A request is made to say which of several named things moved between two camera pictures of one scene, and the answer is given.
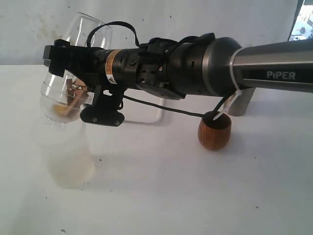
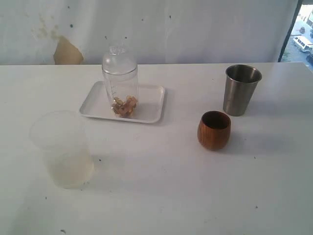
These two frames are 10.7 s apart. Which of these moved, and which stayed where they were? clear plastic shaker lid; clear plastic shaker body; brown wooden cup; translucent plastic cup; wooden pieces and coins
Moved: clear plastic shaker body; clear plastic shaker lid; wooden pieces and coins
Stayed: translucent plastic cup; brown wooden cup
